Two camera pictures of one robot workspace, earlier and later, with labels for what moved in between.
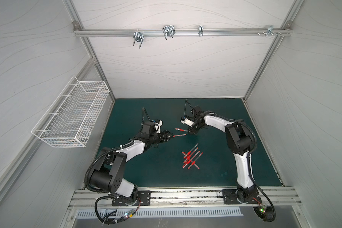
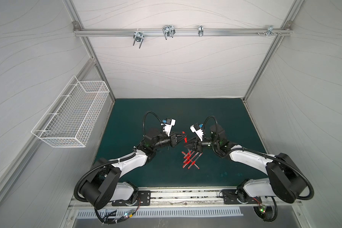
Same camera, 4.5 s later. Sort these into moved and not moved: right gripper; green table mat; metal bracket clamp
Moved: right gripper
Not moved: green table mat; metal bracket clamp
